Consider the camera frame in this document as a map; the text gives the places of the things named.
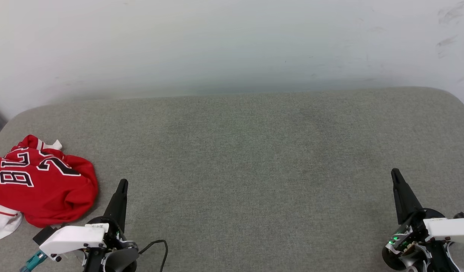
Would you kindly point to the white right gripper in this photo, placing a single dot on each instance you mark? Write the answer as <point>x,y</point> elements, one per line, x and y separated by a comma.
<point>447,229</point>

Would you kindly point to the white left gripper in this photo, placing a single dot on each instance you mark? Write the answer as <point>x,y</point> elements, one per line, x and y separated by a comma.
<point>75,238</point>

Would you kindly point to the red white sports jersey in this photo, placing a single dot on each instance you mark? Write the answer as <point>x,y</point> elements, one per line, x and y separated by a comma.
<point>47,192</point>

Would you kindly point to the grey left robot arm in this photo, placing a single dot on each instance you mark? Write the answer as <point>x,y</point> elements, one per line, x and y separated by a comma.
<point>120,260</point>

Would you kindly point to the grey fabric sofa seat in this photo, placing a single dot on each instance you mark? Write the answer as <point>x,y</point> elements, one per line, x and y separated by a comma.
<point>239,170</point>

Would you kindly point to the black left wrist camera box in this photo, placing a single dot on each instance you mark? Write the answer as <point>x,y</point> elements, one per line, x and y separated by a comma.
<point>43,235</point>

